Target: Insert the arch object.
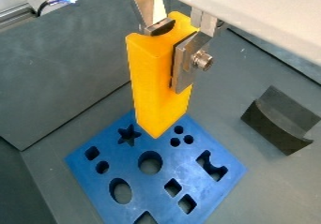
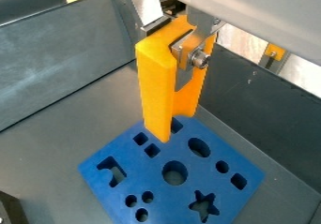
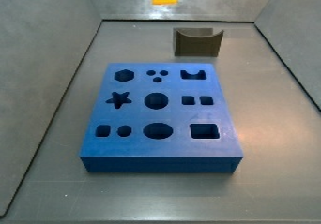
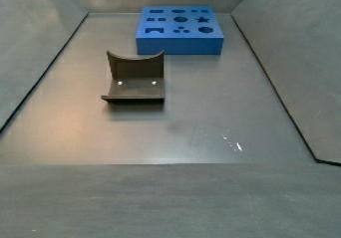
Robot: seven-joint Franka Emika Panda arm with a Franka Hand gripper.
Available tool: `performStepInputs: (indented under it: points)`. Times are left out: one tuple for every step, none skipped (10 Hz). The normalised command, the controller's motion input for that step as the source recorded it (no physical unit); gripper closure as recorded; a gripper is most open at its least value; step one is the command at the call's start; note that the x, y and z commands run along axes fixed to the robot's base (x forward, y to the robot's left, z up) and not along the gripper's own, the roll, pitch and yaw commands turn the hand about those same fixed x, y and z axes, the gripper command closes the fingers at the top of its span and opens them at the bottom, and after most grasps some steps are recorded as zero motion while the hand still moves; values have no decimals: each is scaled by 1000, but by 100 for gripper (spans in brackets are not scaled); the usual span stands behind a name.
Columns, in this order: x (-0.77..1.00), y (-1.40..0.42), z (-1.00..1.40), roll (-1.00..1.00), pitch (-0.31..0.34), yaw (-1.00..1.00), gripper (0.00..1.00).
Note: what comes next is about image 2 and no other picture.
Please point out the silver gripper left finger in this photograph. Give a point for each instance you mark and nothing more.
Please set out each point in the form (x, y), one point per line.
(149, 16)

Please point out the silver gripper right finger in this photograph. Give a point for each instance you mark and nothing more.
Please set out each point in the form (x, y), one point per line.
(189, 47)

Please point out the black object at corner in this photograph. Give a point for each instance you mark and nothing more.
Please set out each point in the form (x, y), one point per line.
(11, 210)

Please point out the dark grey tray bin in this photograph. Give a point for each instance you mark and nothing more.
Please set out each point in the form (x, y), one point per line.
(70, 99)

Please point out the blue shape sorter board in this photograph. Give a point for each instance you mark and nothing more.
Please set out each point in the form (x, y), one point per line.
(189, 181)

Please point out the yellow bracket on rail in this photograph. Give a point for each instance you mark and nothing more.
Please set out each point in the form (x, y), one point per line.
(274, 58)

